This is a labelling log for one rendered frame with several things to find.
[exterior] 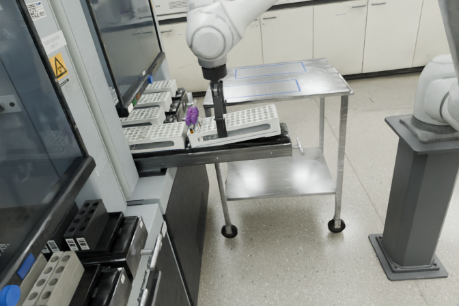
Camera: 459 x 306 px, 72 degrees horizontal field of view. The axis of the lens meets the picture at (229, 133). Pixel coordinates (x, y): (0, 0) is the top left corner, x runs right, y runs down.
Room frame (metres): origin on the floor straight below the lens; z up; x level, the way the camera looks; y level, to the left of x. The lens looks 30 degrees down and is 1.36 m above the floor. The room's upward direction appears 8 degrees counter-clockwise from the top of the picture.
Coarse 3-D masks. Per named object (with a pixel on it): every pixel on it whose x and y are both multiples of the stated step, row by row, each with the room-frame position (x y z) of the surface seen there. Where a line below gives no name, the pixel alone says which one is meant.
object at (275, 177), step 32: (288, 64) 1.56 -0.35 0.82; (320, 64) 1.49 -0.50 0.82; (256, 96) 1.22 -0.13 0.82; (288, 96) 1.17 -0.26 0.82; (320, 96) 1.16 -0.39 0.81; (320, 128) 1.56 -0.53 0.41; (256, 160) 1.52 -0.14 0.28; (288, 160) 1.48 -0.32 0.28; (320, 160) 1.43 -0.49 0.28; (224, 192) 1.21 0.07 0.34; (256, 192) 1.24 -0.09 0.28; (288, 192) 1.21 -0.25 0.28; (320, 192) 1.18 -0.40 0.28
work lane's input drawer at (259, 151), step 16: (224, 144) 0.90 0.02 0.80; (240, 144) 0.87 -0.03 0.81; (256, 144) 0.86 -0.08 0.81; (272, 144) 0.86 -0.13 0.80; (288, 144) 0.84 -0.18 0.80; (144, 160) 0.88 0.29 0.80; (160, 160) 0.88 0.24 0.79; (176, 160) 0.87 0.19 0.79; (192, 160) 0.87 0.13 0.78; (208, 160) 0.87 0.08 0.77; (224, 160) 0.86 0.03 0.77; (240, 160) 0.86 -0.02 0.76
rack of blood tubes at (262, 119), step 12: (264, 108) 0.96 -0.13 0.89; (204, 120) 0.98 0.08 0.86; (228, 120) 0.92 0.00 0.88; (240, 120) 0.91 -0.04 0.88; (252, 120) 0.89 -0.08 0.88; (264, 120) 0.87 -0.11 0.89; (276, 120) 0.86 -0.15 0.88; (204, 132) 0.88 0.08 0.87; (216, 132) 0.88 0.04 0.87; (228, 132) 0.95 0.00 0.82; (240, 132) 0.93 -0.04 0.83; (252, 132) 0.91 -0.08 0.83; (264, 132) 0.87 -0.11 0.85; (276, 132) 0.86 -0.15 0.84; (192, 144) 0.89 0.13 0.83; (204, 144) 0.88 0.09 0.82; (216, 144) 0.88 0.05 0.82
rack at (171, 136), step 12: (132, 132) 0.98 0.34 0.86; (144, 132) 0.96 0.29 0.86; (156, 132) 0.95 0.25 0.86; (168, 132) 0.93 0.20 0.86; (180, 132) 0.92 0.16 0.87; (132, 144) 0.90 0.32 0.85; (144, 144) 0.97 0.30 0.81; (156, 144) 0.96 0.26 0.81; (168, 144) 0.95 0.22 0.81; (180, 144) 0.89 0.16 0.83
